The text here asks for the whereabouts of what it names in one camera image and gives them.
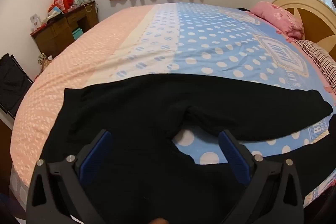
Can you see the white printed card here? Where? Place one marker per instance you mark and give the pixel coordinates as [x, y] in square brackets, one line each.
[35, 22]

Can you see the pink pillow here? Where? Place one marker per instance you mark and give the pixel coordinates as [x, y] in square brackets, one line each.
[278, 18]

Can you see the brown wooden desk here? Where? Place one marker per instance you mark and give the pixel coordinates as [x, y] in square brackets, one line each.
[57, 32]

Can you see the cream wooden headboard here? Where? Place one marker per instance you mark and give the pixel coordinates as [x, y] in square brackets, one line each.
[312, 27]

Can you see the quilted bed mattress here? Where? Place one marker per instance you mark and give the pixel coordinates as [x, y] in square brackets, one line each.
[18, 187]

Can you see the polka dot bed blanket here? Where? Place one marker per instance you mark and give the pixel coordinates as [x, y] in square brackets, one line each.
[210, 50]

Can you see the blue and red box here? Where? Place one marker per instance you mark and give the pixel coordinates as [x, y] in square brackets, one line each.
[55, 9]

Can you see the patterned bag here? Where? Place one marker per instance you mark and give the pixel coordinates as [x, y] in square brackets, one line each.
[44, 60]

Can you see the teal box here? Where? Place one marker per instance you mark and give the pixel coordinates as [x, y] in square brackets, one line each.
[77, 34]

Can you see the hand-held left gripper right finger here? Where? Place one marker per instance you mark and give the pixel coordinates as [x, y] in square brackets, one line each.
[233, 158]

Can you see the striped pillow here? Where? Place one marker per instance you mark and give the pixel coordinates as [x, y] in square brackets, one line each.
[320, 58]

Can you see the black pants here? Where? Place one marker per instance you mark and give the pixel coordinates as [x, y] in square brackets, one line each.
[147, 113]

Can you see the black folding chair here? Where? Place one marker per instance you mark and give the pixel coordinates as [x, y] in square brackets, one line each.
[13, 82]

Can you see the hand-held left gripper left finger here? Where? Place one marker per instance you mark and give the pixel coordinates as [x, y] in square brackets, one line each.
[95, 155]

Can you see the red gift box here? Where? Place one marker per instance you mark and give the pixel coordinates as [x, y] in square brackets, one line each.
[61, 2]

